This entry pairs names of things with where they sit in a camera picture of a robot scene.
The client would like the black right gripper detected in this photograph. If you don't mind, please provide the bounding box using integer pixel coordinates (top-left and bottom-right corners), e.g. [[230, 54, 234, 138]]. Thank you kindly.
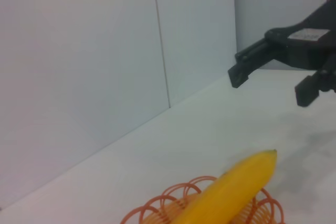
[[227, 0, 336, 108]]

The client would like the yellow banana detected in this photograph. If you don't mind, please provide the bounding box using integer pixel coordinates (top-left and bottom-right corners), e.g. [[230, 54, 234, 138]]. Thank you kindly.
[[173, 149, 278, 224]]

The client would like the orange wire basket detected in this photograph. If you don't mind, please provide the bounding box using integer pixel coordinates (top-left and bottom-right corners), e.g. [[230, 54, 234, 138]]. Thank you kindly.
[[119, 174, 286, 224]]

